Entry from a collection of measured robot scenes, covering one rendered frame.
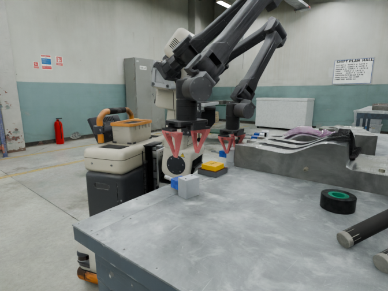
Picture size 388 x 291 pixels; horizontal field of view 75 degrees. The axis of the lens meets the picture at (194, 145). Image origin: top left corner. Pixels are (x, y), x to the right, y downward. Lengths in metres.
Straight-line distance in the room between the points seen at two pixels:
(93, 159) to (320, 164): 1.03
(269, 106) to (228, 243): 7.54
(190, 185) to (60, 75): 5.78
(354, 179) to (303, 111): 6.81
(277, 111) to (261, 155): 6.97
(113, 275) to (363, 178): 0.73
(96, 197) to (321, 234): 1.11
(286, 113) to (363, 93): 2.01
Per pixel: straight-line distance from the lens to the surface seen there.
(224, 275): 0.46
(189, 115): 0.66
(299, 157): 0.92
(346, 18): 8.57
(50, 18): 6.47
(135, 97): 6.74
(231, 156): 1.08
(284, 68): 8.80
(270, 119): 8.01
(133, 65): 6.78
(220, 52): 0.72
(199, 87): 0.60
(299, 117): 7.72
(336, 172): 0.91
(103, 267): 0.64
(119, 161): 1.28
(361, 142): 1.31
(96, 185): 1.43
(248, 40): 1.40
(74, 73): 6.47
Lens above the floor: 1.09
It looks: 12 degrees down
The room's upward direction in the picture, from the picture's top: straight up
